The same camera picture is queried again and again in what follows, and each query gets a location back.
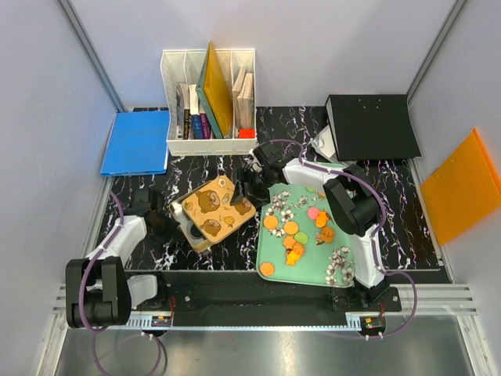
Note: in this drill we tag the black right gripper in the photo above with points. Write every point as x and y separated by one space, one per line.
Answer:
246 175

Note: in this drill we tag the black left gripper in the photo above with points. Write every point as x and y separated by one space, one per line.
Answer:
172 228

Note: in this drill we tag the bear print tin lid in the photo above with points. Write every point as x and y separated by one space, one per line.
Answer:
212 212

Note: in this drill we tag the black sandwich cookie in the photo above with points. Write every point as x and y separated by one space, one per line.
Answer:
195 233

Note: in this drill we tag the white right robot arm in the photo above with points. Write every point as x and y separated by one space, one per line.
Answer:
354 204

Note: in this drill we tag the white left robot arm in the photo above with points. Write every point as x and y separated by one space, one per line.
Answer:
98 292

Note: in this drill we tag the gold cookie tin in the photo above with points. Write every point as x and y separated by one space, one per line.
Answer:
200 246

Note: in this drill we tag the dotted orange biscuit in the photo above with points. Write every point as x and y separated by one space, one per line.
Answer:
270 222

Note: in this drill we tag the red small box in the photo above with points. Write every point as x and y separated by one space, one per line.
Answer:
246 133

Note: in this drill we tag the blue folder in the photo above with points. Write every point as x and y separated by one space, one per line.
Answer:
138 144

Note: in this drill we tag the pink macaron cookie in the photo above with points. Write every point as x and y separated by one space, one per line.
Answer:
313 213

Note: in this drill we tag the green sandwich cookie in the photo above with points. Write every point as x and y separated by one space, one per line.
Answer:
301 238

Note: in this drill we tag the mint green floral tray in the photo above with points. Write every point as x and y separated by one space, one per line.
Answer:
328 264

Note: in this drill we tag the round orange cookie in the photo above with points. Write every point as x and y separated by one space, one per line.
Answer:
267 269

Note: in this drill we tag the dark books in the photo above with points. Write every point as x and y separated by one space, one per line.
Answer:
191 118

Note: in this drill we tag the orange star cookie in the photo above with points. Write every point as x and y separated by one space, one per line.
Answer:
292 259

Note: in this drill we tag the orange fish shaped cookie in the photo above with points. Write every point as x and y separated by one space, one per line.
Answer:
321 219

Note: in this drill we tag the orange flower swirl cookie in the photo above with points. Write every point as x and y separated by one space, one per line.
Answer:
326 235

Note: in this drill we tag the clear plastic bag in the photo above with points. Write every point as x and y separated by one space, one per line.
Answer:
323 145

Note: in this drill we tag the beige books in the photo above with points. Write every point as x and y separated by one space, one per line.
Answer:
243 98

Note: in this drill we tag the white file organizer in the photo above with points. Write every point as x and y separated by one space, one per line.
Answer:
185 66

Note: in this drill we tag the yellow green folder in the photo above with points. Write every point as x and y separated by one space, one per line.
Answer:
214 95

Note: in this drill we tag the black binder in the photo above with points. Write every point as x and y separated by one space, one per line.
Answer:
371 127

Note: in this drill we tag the orange plastic folder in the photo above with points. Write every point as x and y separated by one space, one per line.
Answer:
462 191

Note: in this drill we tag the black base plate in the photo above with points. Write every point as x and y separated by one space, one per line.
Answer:
242 299

